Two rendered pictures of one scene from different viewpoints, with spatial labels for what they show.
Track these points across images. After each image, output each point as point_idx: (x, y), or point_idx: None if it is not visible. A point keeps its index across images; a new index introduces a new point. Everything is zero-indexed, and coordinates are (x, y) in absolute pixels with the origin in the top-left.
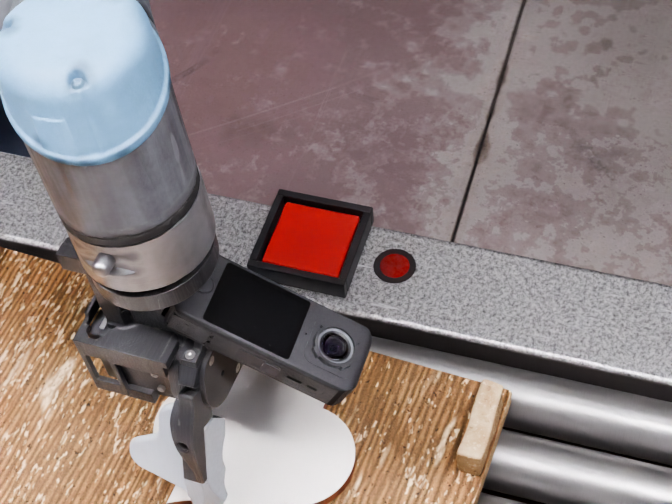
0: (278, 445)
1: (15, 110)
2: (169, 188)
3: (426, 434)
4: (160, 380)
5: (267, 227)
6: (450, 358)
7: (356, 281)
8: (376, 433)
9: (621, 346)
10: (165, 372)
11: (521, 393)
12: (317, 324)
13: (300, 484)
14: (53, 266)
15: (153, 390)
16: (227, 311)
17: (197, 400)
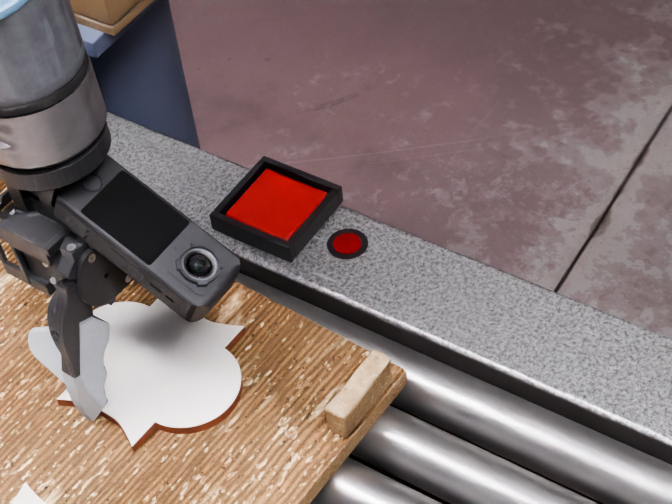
0: (172, 371)
1: None
2: (40, 69)
3: (312, 391)
4: (52, 271)
5: (240, 186)
6: (366, 333)
7: (307, 250)
8: (267, 381)
9: (534, 356)
10: (50, 260)
11: (421, 378)
12: (189, 242)
13: (178, 408)
14: None
15: (49, 282)
16: (106, 211)
17: (72, 292)
